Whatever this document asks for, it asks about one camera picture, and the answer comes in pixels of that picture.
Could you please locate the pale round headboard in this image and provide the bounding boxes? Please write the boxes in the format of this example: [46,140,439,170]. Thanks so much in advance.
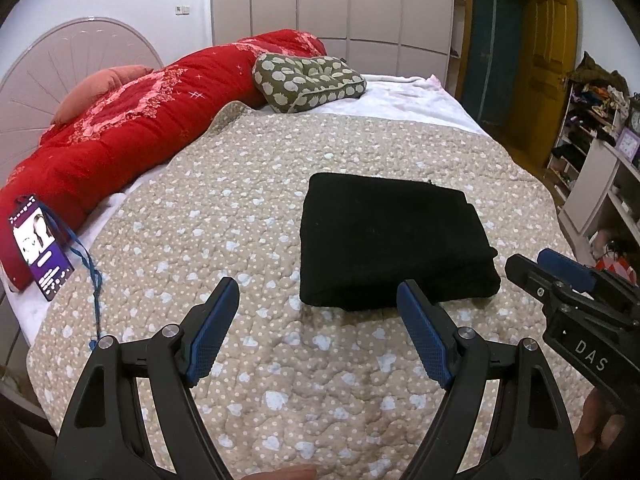
[0,17,166,191]

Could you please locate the purple square clock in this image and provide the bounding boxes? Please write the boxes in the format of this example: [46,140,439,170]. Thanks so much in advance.
[617,127,640,157]

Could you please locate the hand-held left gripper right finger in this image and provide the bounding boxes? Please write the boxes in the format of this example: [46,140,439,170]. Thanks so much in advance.
[396,279,583,480]

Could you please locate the green patterned pillow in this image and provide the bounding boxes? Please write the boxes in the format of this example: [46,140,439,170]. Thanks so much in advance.
[252,53,367,114]

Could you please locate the purple badge card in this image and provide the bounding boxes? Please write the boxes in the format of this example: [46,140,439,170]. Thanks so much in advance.
[7,194,76,302]

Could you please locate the person's right hand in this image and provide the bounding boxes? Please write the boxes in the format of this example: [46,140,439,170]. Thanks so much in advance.
[582,387,626,453]

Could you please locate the pink pillow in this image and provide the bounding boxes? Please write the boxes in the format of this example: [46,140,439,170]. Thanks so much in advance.
[52,65,155,125]

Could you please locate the white shelf unit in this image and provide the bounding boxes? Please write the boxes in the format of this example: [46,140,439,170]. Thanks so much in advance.
[545,50,640,281]

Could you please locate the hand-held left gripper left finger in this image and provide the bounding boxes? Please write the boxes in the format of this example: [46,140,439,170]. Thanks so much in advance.
[52,276,241,480]

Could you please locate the red bag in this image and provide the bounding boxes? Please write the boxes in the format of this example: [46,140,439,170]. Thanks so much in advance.
[595,252,632,281]

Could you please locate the red floral quilt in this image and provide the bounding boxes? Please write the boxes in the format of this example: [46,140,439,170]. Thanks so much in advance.
[0,30,328,293]

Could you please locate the yellow wooden door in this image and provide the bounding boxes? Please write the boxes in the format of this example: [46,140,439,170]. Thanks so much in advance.
[507,0,578,166]

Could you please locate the black pants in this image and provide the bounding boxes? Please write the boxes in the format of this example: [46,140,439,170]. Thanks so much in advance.
[299,172,502,312]

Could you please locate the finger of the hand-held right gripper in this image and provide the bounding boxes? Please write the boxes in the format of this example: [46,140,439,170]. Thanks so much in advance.
[504,254,557,307]
[537,248,599,293]

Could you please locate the person's left hand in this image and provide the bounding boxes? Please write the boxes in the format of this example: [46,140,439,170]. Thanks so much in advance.
[257,465,319,480]

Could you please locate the beige spotted quilted blanket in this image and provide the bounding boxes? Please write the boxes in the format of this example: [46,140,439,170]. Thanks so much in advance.
[27,101,596,480]

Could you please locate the glossy beige wardrobe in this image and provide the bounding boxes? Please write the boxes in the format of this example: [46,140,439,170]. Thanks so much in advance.
[210,0,456,78]

